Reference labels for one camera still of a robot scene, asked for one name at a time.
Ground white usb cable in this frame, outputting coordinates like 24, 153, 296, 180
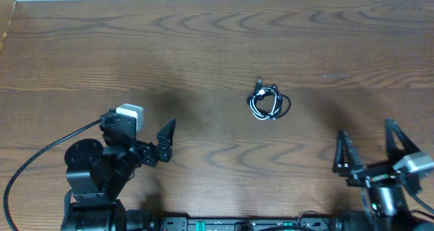
250, 87, 281, 121

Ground thin black usb cable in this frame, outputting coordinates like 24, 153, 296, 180
246, 85, 292, 121

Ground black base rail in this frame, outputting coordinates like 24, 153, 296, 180
160, 216, 330, 231

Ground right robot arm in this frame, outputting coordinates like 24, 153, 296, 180
328, 118, 433, 231

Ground thick black usb cable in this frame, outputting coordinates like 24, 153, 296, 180
252, 77, 282, 119

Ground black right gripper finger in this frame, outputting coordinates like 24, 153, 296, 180
385, 117, 420, 162
332, 131, 364, 175

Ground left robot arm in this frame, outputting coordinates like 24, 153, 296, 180
61, 109, 176, 231

